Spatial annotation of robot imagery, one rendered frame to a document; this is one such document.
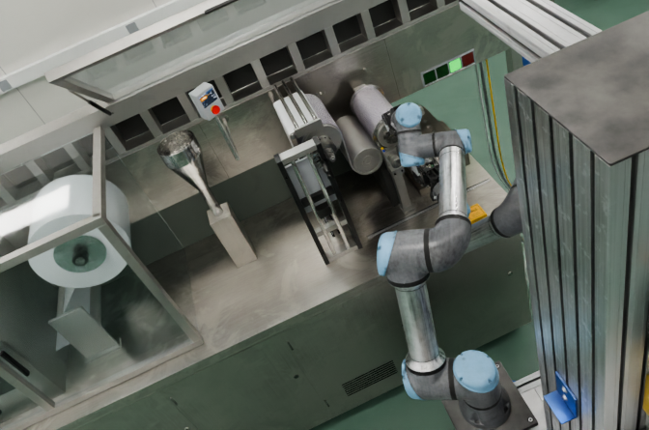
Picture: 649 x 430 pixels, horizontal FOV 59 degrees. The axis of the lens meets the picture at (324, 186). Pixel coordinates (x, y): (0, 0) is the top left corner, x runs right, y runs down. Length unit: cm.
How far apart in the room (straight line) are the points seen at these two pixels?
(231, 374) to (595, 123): 184
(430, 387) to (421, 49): 134
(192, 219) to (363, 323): 85
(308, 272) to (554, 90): 155
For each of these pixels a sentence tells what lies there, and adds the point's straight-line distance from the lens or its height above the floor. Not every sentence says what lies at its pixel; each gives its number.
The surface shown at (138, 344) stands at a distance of 223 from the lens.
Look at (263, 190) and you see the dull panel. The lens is 254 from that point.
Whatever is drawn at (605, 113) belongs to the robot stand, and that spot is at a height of 203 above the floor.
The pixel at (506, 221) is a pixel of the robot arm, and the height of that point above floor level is 128.
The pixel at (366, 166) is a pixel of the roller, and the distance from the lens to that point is 219.
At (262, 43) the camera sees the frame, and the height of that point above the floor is 163.
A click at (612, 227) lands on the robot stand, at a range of 85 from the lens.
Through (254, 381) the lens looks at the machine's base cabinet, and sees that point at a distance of 244.
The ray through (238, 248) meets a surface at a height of 100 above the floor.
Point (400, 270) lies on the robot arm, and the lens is 152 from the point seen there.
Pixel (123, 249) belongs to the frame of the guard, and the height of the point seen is 146.
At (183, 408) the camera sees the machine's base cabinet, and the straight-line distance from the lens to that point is 249.
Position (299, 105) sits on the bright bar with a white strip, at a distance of 213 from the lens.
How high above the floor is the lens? 255
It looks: 40 degrees down
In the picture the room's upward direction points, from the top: 23 degrees counter-clockwise
